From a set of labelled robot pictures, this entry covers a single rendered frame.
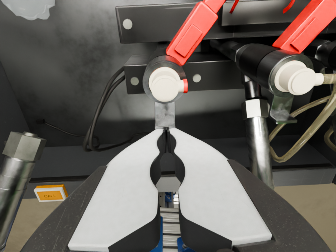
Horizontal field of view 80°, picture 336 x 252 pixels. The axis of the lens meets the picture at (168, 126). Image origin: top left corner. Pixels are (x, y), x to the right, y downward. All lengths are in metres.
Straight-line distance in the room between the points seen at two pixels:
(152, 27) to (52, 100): 0.30
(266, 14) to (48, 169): 0.44
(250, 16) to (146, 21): 0.11
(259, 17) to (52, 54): 0.35
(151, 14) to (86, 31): 0.20
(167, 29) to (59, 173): 0.33
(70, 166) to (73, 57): 0.21
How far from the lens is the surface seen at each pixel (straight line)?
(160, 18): 0.25
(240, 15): 0.25
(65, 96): 0.47
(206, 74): 0.26
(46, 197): 0.45
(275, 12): 0.26
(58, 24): 0.44
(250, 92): 0.20
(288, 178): 0.45
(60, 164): 0.48
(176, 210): 0.86
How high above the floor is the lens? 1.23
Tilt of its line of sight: 62 degrees down
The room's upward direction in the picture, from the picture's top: 177 degrees clockwise
